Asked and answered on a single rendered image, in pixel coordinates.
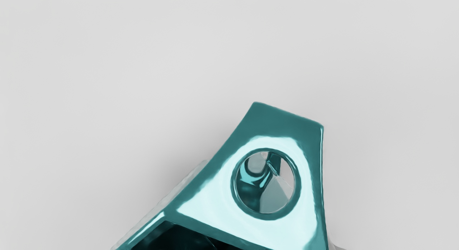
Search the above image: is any teal faceted mug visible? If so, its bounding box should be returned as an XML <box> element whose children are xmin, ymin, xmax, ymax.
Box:
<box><xmin>110</xmin><ymin>102</ymin><xmax>345</xmax><ymax>250</ymax></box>

